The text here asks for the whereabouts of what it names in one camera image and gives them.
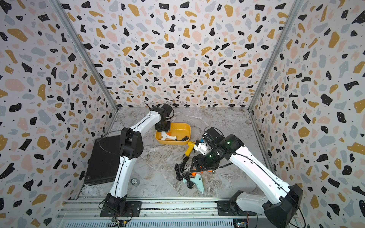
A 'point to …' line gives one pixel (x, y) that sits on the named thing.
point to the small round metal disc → (134, 181)
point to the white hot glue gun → (165, 135)
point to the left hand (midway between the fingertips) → (167, 130)
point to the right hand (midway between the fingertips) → (196, 170)
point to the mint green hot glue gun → (197, 181)
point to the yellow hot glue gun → (190, 145)
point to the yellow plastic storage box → (179, 130)
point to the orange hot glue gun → (195, 174)
